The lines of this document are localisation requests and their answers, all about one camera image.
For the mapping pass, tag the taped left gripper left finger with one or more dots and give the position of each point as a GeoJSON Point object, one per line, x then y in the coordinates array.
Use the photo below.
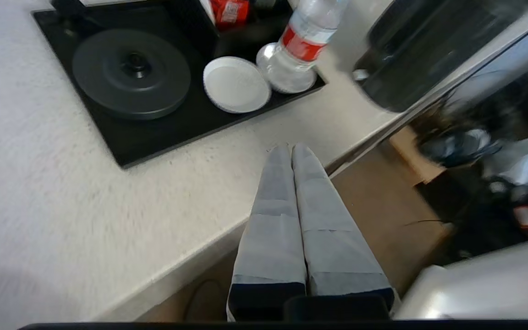
{"type": "Point", "coordinates": [268, 238]}

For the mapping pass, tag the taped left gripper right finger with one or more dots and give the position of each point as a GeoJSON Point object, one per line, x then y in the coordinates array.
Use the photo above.
{"type": "Point", "coordinates": [332, 238]}

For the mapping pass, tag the black electric kettle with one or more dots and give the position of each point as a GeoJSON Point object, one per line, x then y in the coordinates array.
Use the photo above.
{"type": "Point", "coordinates": [420, 55]}

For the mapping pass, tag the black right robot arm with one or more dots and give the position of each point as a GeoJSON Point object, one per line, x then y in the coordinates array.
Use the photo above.
{"type": "Point", "coordinates": [497, 192]}

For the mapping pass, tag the red-capped plastic water bottle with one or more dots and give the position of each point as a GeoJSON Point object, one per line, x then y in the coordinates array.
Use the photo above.
{"type": "Point", "coordinates": [305, 41]}

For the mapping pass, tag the black round kettle base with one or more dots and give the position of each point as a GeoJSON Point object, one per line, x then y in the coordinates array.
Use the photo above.
{"type": "Point", "coordinates": [131, 73]}

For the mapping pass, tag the black serving tray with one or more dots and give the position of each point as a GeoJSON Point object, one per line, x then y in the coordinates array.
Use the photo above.
{"type": "Point", "coordinates": [154, 133]}

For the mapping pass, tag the grey robot torso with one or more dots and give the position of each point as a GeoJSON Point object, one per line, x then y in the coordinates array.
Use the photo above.
{"type": "Point", "coordinates": [484, 284]}

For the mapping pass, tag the black condiment holder box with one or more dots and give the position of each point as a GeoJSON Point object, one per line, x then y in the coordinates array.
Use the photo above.
{"type": "Point", "coordinates": [195, 27]}

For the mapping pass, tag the white stick sachet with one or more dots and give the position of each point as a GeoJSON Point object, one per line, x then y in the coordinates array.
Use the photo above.
{"type": "Point", "coordinates": [207, 9]}

